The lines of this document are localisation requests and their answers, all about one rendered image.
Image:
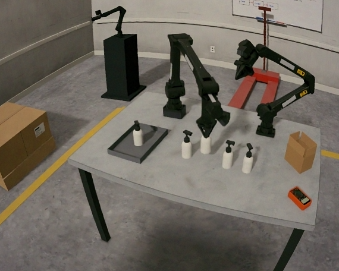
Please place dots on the brown cardboard box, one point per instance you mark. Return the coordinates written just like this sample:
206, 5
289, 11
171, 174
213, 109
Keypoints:
300, 153

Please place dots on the orange pocket multimeter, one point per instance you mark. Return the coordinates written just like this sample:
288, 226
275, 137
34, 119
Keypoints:
299, 198

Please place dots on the white pump bottle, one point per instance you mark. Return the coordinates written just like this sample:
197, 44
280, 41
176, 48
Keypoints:
248, 160
228, 155
138, 134
186, 146
206, 143

